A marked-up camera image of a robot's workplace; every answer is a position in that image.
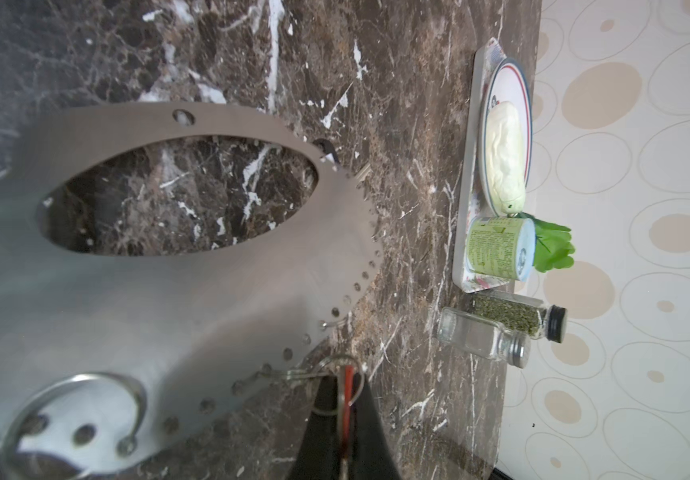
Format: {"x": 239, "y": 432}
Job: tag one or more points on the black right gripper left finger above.
{"x": 318, "y": 456}

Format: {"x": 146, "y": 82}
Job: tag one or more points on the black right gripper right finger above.
{"x": 368, "y": 454}

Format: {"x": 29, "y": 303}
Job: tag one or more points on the metal keyring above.
{"x": 330, "y": 367}
{"x": 95, "y": 418}

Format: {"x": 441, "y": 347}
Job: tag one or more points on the red key tag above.
{"x": 348, "y": 414}

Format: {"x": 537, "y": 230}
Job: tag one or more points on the small clear glass jar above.
{"x": 484, "y": 338}

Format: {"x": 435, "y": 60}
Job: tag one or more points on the dark lid glass jar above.
{"x": 532, "y": 316}

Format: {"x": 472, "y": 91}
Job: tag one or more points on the green tin can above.
{"x": 503, "y": 247}

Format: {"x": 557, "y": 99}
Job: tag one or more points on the floral rectangular tray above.
{"x": 472, "y": 201}

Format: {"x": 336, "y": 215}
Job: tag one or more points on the green toy leaf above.
{"x": 554, "y": 248}

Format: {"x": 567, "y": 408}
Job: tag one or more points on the pale green toy cabbage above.
{"x": 505, "y": 159}

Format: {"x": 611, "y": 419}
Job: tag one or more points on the white plate with red text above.
{"x": 508, "y": 83}

